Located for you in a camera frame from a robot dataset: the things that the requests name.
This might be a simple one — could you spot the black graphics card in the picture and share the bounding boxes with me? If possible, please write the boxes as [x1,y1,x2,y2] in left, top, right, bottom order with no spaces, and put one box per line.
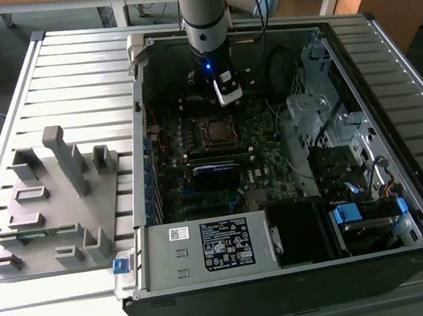
[190,160,242,193]

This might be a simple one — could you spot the blue case latch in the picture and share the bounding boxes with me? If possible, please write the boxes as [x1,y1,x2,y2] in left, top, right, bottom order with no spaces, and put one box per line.
[112,257,129,276]

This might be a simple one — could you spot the coloured wire bundle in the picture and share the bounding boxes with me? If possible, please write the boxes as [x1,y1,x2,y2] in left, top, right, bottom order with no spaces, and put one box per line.
[380,179,403,199]

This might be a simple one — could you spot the metal socket cover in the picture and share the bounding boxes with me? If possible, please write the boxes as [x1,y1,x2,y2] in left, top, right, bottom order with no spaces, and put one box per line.
[200,114,243,151]

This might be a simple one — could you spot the black RAM slot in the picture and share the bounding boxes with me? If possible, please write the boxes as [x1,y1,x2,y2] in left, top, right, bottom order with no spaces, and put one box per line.
[189,141,250,160]

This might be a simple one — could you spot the grey chipset heatsink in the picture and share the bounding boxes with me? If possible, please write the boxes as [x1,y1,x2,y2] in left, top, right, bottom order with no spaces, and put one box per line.
[245,187,270,208]

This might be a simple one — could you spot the silver drive cage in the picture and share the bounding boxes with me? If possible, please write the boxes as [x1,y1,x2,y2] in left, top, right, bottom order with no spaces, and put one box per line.
[278,39,346,152]

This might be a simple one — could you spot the CPU socket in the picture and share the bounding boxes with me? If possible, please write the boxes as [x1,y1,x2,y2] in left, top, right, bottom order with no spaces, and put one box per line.
[196,111,245,153]

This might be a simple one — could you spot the black cable with connector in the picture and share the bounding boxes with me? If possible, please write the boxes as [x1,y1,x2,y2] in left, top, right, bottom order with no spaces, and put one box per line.
[365,154,393,195]

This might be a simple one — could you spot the grey parts rack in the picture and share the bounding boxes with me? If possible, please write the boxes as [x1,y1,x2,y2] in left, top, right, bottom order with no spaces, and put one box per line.
[0,117,132,281]

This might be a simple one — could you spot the hard disk in blue carrier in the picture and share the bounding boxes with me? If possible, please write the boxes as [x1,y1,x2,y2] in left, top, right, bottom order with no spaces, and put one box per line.
[327,194,414,260]

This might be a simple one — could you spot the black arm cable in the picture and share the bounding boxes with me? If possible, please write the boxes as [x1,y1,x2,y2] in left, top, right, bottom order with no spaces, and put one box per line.
[239,0,279,80]

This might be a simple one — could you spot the CPU silver plate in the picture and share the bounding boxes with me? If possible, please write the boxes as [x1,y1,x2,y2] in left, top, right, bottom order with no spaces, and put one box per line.
[207,118,235,142]

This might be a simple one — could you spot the black PC case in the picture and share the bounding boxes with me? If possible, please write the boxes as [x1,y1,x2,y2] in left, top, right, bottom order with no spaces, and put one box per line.
[80,0,423,316]

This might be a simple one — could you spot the green motherboard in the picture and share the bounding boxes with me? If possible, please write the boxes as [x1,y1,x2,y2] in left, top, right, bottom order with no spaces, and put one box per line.
[141,84,312,226]

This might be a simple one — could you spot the thick black cable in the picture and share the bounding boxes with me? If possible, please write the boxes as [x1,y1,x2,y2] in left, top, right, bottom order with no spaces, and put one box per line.
[264,44,305,99]

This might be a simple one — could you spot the black plastic drive bracket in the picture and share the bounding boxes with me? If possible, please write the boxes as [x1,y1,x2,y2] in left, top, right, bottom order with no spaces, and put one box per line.
[306,140,371,202]

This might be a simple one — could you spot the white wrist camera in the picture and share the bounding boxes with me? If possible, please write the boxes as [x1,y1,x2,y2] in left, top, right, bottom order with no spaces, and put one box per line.
[210,68,246,108]

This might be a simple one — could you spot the black fan shroud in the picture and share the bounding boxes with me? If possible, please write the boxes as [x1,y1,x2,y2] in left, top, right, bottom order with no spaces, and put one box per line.
[263,192,345,271]

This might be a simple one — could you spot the grey power supply unit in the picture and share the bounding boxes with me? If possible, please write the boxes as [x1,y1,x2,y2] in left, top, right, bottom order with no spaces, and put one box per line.
[136,207,286,292]

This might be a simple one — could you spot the black expansion slot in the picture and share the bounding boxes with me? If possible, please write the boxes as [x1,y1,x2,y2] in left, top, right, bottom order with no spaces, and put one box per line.
[184,203,232,220]
[184,192,230,206]

